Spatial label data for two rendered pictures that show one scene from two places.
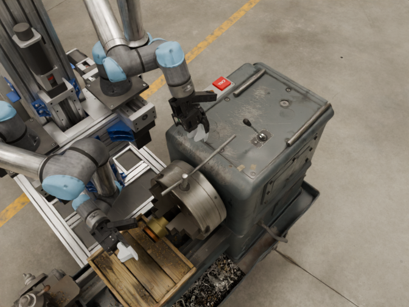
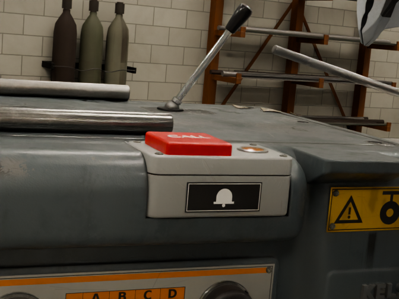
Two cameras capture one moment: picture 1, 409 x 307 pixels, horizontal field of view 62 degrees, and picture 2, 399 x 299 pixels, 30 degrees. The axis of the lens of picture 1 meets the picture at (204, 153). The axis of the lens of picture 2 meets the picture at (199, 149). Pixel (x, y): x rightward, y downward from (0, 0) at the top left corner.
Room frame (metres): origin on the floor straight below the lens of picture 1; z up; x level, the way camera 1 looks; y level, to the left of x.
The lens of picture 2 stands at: (1.70, 0.14, 1.36)
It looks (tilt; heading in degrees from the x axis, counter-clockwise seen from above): 9 degrees down; 200
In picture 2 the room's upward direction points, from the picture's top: 5 degrees clockwise
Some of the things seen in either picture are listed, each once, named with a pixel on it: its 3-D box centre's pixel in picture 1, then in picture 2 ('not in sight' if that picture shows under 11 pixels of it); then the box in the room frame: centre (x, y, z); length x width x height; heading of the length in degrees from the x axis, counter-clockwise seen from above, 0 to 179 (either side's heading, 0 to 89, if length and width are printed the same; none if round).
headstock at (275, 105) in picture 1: (247, 143); (147, 281); (0.91, -0.20, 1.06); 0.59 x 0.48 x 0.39; 133
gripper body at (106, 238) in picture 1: (108, 236); not in sight; (0.50, 0.38, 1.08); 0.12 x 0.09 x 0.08; 43
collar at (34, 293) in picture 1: (30, 303); not in sight; (0.26, 0.60, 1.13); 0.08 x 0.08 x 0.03
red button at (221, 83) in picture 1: (221, 84); (187, 148); (1.09, -0.09, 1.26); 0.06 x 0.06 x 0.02; 43
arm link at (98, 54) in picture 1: (109, 57); not in sight; (1.22, 0.40, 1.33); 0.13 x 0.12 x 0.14; 113
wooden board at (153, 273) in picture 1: (141, 265); not in sight; (0.44, 0.29, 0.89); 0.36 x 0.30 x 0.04; 43
